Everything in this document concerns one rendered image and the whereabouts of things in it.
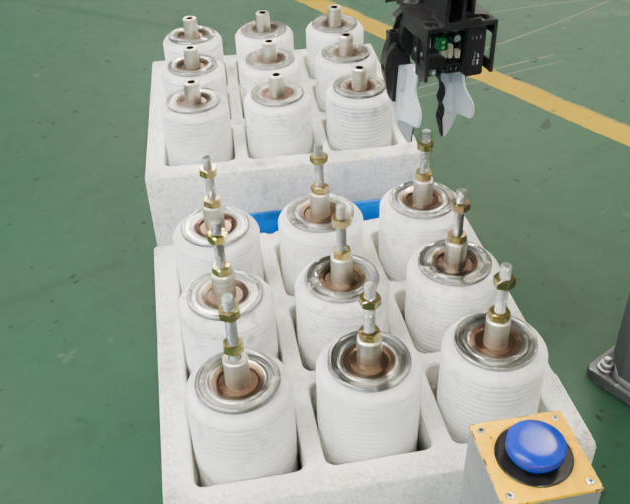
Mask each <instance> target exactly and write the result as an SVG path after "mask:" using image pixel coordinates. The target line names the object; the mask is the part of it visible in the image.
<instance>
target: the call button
mask: <svg viewBox="0 0 630 504"><path fill-rule="evenodd" d="M505 447H506V451H507V454H508V455H509V457H510V458H511V460H512V461H513V462H514V463H515V464H516V465H517V466H518V467H520V468H521V469H523V470H525V471H527V472H530V473H535V474H542V473H546V472H550V471H553V470H555V469H557V468H558V467H559V466H560V465H561V464H562V463H563V461H564V459H565V455H566V451H567V443H566V440H565V438H564V436H563V435H562V434H561V432H560V431H559V430H558V429H556V428H555V427H554V426H552V425H550V424H548V423H546V422H543V421H539V420H523V421H520V422H517V423H515V424H514V425H513V426H512V427H511V428H510V429H509V431H508V433H507V436H506V442H505Z"/></svg>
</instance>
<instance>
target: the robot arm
mask: <svg viewBox="0 0 630 504"><path fill-rule="evenodd" d="M385 1H386V3H389V2H397V4H400V6H399V7H398V8H397V9H396V10H395V11H394V12H393V13H392V16H393V17H394V18H395V22H394V24H393V28H392V29H387V30H386V40H385V43H384V46H383V49H382V54H381V72H382V76H383V80H384V84H385V88H386V92H387V95H388V98H389V102H390V105H391V109H392V112H393V115H394V119H395V122H396V124H397V126H398V129H399V130H400V132H401V134H402V135H403V137H404V138H405V140H406V141H407V142H408V143H411V142H412V137H413V131H414V127H415V128H419V127H420V125H421V121H422V110H421V107H420V104H419V100H418V96H417V88H418V86H419V85H420V82H421V80H422V81H423V82H424V83H427V82H428V77H429V76H436V77H437V79H438V80H439V89H438V92H437V95H436V97H437V100H438V108H437V112H436V120H437V124H438V128H439V132H440V135H441V136H446V134H447V133H448V131H449V130H450V128H451V126H452V125H453V123H454V121H455V119H456V117H457V114H459V115H461V116H464V117H466V118H472V117H473V116H474V103H473V100H472V98H471V96H470V94H469V92H468V90H467V88H466V85H465V82H466V76H472V75H478V74H481V73H482V66H483V67H484V68H485V69H487V70H488V71H489V72H493V63H494V54H495V45H496V37H497V28H498V19H497V18H496V17H495V16H493V15H492V14H491V13H489V12H488V11H487V10H486V9H484V8H483V7H482V6H480V5H479V4H478V3H476V0H385ZM487 30H489V31H490V32H491V33H492V39H491V48H490V57H489V56H487V55H486V54H485V53H484V51H485V42H486V32H487ZM410 56H411V59H412V60H413V61H414V62H415V63H416V64H413V63H411V62H410Z"/></svg>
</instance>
